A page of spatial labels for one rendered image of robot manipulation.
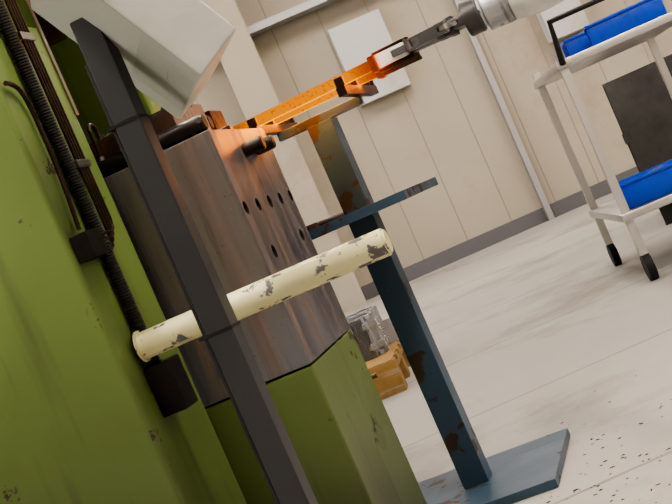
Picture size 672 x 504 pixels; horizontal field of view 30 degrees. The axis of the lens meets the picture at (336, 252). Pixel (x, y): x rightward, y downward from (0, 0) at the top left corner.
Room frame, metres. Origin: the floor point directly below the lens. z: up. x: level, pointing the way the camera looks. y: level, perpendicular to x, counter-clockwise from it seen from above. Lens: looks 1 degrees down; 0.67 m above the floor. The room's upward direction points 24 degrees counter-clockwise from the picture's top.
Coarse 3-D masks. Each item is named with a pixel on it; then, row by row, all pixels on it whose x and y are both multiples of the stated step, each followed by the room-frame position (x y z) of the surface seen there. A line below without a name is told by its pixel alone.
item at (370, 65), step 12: (384, 48) 2.62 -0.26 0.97; (372, 60) 2.61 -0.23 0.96; (348, 72) 2.64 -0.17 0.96; (360, 72) 2.63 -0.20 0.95; (372, 72) 2.62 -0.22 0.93; (324, 84) 2.65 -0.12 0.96; (300, 96) 2.66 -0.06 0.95; (312, 96) 2.66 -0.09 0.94; (276, 108) 2.68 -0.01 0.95; (288, 108) 2.67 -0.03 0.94; (264, 120) 2.69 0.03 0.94
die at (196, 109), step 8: (192, 104) 2.37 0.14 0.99; (200, 104) 2.42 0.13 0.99; (160, 112) 2.28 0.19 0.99; (168, 112) 2.23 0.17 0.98; (192, 112) 2.35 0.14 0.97; (200, 112) 2.40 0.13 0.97; (152, 120) 2.24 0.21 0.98; (160, 120) 2.23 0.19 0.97; (168, 120) 2.23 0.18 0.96; (176, 120) 2.24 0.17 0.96; (184, 120) 2.28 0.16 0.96; (160, 128) 2.24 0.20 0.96; (168, 128) 2.23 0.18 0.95; (208, 128) 2.41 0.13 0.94; (112, 136) 2.26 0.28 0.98; (104, 144) 2.26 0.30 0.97; (112, 144) 2.26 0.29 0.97; (96, 152) 2.26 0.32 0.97; (104, 152) 2.26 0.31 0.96; (112, 152) 2.26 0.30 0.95; (96, 160) 2.26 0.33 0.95
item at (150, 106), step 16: (64, 48) 2.63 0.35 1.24; (64, 64) 2.63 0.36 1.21; (80, 64) 2.62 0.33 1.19; (64, 80) 2.63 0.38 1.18; (80, 80) 2.63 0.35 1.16; (80, 96) 2.63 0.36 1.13; (96, 96) 2.62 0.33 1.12; (144, 96) 2.60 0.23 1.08; (80, 112) 2.63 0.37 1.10; (96, 112) 2.63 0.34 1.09
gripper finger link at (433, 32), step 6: (438, 24) 2.54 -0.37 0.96; (426, 30) 2.55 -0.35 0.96; (432, 30) 2.55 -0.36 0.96; (438, 30) 2.55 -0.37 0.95; (444, 30) 2.53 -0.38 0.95; (414, 36) 2.57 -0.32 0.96; (420, 36) 2.56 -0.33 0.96; (426, 36) 2.56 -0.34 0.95; (432, 36) 2.55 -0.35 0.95; (438, 36) 2.55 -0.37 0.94; (414, 42) 2.57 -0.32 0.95; (420, 42) 2.56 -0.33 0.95; (426, 42) 2.56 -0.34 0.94; (414, 48) 2.57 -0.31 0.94
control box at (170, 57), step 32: (32, 0) 1.85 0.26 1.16; (64, 0) 1.73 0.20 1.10; (96, 0) 1.61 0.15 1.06; (128, 0) 1.60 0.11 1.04; (160, 0) 1.61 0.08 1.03; (192, 0) 1.62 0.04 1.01; (64, 32) 1.91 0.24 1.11; (128, 32) 1.66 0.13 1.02; (160, 32) 1.61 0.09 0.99; (192, 32) 1.62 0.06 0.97; (224, 32) 1.62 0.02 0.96; (128, 64) 1.82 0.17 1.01; (160, 64) 1.70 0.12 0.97; (192, 64) 1.61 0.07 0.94; (160, 96) 1.88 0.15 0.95; (192, 96) 1.80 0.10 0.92
